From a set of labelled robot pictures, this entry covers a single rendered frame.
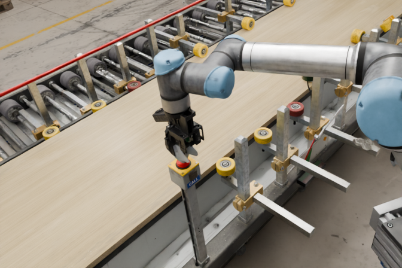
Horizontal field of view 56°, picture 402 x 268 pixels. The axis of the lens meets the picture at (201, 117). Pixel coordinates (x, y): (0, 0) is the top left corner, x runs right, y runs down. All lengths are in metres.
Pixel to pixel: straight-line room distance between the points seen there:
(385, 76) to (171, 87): 0.46
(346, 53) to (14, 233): 1.30
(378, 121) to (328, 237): 1.78
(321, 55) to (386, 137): 0.24
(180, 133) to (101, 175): 0.73
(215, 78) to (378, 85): 0.34
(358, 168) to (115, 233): 1.93
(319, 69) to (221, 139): 0.89
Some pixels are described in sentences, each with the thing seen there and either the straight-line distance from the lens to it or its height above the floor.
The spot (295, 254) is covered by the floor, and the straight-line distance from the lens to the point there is 2.40.
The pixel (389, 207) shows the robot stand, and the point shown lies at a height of 0.99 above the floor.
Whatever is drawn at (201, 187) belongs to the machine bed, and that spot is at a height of 0.79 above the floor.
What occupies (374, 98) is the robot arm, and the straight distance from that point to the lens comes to 0.74.
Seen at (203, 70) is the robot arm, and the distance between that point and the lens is 0.87.
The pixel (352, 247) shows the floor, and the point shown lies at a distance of 2.48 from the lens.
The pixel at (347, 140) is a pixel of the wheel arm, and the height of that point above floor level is 0.85.
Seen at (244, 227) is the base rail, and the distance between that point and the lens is 1.63.
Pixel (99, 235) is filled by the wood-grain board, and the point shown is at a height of 0.90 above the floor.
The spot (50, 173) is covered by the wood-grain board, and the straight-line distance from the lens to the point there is 1.78.
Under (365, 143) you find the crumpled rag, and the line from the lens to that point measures 1.76.
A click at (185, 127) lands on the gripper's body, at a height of 1.41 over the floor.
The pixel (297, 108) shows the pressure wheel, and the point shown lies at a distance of 1.87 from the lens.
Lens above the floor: 2.02
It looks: 37 degrees down
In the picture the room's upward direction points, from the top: 8 degrees counter-clockwise
